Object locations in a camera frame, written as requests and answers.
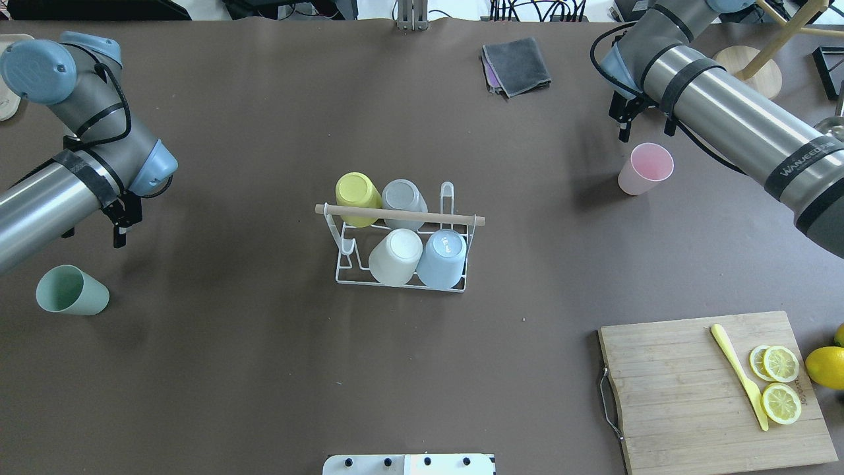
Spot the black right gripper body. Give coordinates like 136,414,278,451
609,91,659,143

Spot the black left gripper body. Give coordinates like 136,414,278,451
97,195,142,249

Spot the pink cup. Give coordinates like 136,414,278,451
617,143,675,196

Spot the green cup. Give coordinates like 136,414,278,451
34,265,109,316

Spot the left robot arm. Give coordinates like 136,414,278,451
1,31,178,272

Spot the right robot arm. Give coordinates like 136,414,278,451
595,1,843,256

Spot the yellow cup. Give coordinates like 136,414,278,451
335,172,382,208

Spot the grey cup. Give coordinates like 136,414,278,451
382,179,428,232

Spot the light blue cup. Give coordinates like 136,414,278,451
416,229,467,290

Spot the white cup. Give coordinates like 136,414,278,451
369,228,424,286

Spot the grey cloth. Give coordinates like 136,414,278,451
481,37,552,98

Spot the wooden mug tree stand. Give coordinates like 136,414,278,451
713,1,843,99

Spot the lemon slice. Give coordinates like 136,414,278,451
762,383,802,425
748,345,775,382
762,346,800,384

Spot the wooden cutting board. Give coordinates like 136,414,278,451
599,311,838,474

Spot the yellow plastic knife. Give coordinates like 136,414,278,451
709,324,769,431

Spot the yellow lemon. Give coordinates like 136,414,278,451
833,323,844,348
804,346,843,391

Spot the aluminium frame post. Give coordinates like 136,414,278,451
396,0,430,31

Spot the white wire cup rack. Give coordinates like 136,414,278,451
314,181,487,294

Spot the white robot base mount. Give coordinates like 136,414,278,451
322,453,497,474

